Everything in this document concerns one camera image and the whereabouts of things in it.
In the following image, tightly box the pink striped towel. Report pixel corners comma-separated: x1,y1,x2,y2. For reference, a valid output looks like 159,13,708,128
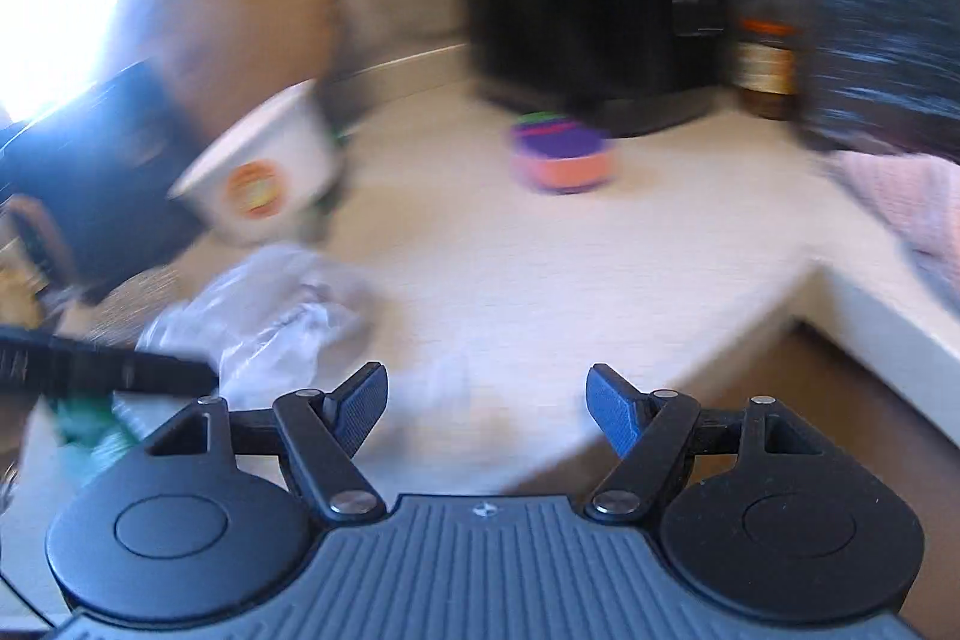
825,149,960,311

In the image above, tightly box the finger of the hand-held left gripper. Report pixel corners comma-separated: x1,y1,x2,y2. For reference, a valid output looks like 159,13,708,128
0,325,221,402

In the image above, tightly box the small black rice cooker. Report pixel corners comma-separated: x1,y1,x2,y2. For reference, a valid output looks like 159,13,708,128
0,61,220,305

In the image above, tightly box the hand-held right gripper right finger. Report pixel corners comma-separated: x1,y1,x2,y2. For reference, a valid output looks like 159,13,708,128
583,362,815,524

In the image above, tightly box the black plastic bag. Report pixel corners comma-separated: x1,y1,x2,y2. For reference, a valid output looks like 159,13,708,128
793,0,960,161

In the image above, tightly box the green snack packet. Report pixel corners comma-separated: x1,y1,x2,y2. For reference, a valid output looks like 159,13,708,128
54,394,145,470

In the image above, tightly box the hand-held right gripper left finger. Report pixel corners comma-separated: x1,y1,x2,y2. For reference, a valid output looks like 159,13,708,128
146,361,391,525

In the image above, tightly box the purple and orange sponge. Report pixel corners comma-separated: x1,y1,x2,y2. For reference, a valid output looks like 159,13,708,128
510,113,614,196

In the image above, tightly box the large black cooker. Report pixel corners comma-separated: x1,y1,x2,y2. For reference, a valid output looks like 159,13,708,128
454,0,742,139

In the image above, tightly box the clear plastic bag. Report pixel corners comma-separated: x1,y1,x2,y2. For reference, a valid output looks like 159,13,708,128
139,242,376,417

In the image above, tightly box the glass sauce jar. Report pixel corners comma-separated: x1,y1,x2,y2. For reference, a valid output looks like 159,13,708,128
731,0,805,121

